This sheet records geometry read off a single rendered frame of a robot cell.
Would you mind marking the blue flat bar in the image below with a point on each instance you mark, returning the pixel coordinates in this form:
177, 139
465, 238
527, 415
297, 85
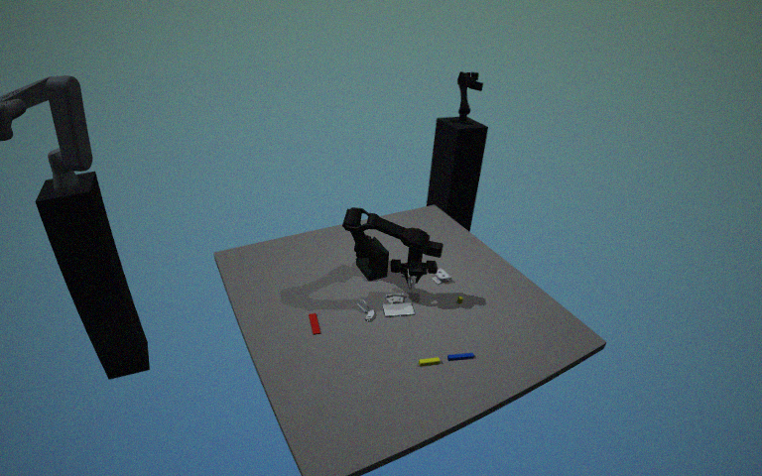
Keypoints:
461, 356

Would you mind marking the red rectangular block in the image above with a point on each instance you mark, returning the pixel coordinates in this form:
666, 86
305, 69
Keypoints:
314, 323

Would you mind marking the yellow rectangular bar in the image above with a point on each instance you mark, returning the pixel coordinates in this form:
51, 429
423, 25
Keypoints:
427, 362

